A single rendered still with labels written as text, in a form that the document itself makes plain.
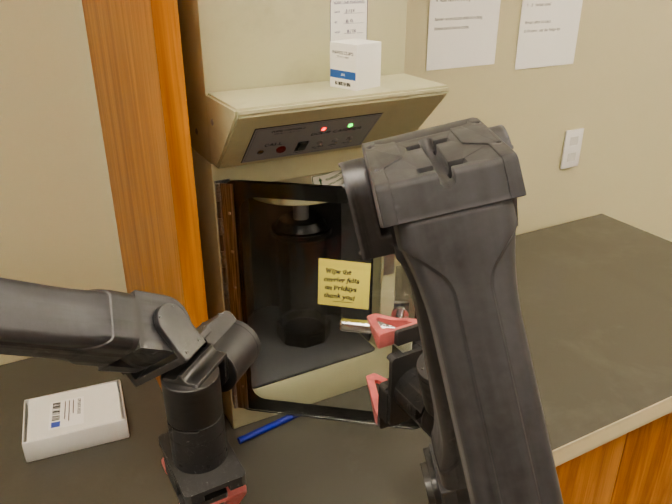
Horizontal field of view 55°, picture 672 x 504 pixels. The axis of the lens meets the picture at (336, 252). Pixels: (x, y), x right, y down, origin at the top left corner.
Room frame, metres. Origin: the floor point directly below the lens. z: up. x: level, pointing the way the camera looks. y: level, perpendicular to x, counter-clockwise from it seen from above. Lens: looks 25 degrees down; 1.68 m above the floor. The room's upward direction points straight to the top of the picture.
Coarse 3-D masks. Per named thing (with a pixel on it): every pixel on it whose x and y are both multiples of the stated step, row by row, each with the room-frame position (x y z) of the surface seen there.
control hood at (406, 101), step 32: (224, 96) 0.85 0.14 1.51; (256, 96) 0.85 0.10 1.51; (288, 96) 0.85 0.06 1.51; (320, 96) 0.85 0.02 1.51; (352, 96) 0.85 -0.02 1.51; (384, 96) 0.87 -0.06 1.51; (416, 96) 0.90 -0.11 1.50; (224, 128) 0.81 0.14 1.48; (256, 128) 0.80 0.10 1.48; (384, 128) 0.94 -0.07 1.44; (416, 128) 0.98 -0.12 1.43; (224, 160) 0.84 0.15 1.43
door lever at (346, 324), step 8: (392, 312) 0.81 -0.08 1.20; (400, 312) 0.81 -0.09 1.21; (344, 320) 0.79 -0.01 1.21; (352, 320) 0.79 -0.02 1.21; (360, 320) 0.79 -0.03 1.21; (344, 328) 0.78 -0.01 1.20; (352, 328) 0.78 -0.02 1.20; (360, 328) 0.78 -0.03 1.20; (368, 328) 0.77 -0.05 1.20; (384, 328) 0.77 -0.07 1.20; (392, 328) 0.77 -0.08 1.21
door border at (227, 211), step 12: (228, 192) 0.86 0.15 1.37; (228, 204) 0.86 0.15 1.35; (228, 216) 0.86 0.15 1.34; (228, 228) 0.86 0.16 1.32; (228, 240) 0.86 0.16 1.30; (228, 252) 0.86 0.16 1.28; (228, 264) 0.86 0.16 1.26; (228, 276) 0.86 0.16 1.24; (228, 288) 0.86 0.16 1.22; (228, 300) 0.86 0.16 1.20; (240, 300) 0.86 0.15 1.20; (240, 312) 0.86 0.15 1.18; (240, 384) 0.86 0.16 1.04; (240, 396) 0.86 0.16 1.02
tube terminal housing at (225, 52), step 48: (192, 0) 0.89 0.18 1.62; (240, 0) 0.90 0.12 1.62; (288, 0) 0.93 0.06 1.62; (384, 0) 1.00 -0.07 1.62; (192, 48) 0.90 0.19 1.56; (240, 48) 0.90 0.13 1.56; (288, 48) 0.93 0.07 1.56; (384, 48) 1.01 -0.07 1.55; (192, 96) 0.92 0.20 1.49; (192, 144) 0.94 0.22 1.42
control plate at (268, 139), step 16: (272, 128) 0.82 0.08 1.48; (288, 128) 0.83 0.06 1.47; (304, 128) 0.85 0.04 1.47; (320, 128) 0.86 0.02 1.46; (336, 128) 0.88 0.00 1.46; (352, 128) 0.90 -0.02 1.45; (368, 128) 0.92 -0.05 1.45; (256, 144) 0.83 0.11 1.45; (272, 144) 0.85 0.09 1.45; (288, 144) 0.87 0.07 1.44; (336, 144) 0.92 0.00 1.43; (352, 144) 0.94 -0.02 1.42; (256, 160) 0.87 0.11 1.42
